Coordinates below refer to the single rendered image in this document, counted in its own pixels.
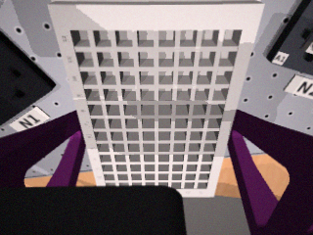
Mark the white label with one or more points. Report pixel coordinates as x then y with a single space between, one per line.
300 85
32 118

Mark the dark grey rectangular frame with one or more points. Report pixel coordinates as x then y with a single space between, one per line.
287 51

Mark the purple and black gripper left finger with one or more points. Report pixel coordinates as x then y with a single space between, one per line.
22 150

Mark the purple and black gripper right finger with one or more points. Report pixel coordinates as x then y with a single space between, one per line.
265 215

